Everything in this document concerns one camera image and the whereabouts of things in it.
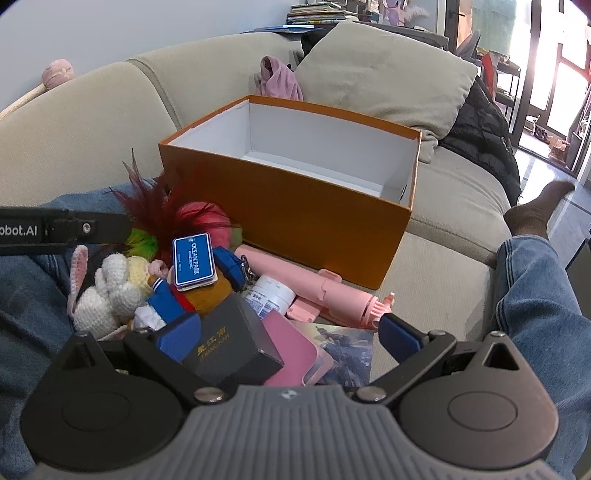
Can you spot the black padded jacket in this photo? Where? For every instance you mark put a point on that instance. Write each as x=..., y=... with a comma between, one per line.
x=480, y=129

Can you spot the blue tag card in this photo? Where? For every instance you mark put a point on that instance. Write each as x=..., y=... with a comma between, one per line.
x=194, y=261

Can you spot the white jar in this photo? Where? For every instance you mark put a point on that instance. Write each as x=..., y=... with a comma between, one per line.
x=272, y=293

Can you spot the person's leg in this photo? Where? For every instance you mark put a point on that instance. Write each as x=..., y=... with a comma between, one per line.
x=27, y=300
x=531, y=286

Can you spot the black metal rack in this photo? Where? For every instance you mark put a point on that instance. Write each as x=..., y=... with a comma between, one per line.
x=503, y=78

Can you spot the thin white booklet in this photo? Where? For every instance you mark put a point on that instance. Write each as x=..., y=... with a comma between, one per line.
x=346, y=353

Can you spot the dark grey box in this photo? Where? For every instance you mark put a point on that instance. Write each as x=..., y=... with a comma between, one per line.
x=231, y=341

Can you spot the pink tube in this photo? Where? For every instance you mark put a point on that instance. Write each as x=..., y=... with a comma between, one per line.
x=295, y=277

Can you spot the pink plush toy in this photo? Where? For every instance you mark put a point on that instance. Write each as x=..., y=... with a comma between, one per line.
x=57, y=74

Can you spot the beige cushion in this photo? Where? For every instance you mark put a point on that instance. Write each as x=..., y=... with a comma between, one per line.
x=383, y=78

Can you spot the pink notebook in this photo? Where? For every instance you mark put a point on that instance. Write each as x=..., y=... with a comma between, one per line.
x=291, y=350

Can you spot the stack of books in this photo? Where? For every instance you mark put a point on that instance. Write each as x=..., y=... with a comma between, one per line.
x=318, y=11

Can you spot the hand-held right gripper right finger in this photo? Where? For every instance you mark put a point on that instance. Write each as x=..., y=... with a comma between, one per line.
x=400, y=339

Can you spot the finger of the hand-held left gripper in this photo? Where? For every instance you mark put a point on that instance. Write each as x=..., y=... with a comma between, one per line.
x=92, y=228

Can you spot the white crocheted rabbit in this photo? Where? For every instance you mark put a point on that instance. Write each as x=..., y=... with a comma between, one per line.
x=106, y=290

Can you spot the pink garment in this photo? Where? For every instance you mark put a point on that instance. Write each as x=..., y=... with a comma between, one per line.
x=279, y=78

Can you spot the person's left leg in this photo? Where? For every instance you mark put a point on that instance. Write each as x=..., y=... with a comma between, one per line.
x=27, y=300

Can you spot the red green feather toy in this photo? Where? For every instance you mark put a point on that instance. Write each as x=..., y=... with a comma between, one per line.
x=147, y=207

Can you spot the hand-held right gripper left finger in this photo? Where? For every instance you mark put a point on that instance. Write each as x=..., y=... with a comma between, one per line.
x=178, y=334

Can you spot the person's right leg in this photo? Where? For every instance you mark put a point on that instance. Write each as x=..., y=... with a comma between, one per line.
x=531, y=286

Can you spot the beige sofa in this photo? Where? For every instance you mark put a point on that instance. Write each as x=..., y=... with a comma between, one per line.
x=92, y=129

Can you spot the orange cardboard box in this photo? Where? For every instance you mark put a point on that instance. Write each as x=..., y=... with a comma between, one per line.
x=300, y=217

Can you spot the person's right foot brown sock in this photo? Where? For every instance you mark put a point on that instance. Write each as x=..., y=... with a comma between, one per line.
x=535, y=207

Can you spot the blue folder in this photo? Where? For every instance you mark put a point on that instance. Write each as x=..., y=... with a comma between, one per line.
x=277, y=28

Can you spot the glass balcony door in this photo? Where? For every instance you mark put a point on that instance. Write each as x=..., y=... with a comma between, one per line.
x=558, y=69

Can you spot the brown plush doll blue outfit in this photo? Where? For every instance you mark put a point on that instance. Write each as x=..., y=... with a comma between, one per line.
x=207, y=297

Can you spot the pink fluffy pompom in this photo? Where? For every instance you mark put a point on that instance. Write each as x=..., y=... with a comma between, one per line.
x=203, y=221

